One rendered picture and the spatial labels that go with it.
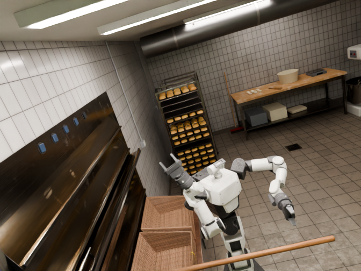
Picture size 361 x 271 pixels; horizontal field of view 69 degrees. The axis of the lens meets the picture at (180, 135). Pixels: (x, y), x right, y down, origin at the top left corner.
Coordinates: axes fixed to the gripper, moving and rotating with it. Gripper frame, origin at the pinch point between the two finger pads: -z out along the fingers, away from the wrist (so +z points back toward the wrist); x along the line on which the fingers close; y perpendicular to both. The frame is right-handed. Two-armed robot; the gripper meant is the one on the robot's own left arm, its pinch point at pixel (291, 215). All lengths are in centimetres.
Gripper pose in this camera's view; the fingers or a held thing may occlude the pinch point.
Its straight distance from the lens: 168.5
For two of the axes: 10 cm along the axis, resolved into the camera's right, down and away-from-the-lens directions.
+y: -9.6, 2.5, 1.0
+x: 2.6, 9.1, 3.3
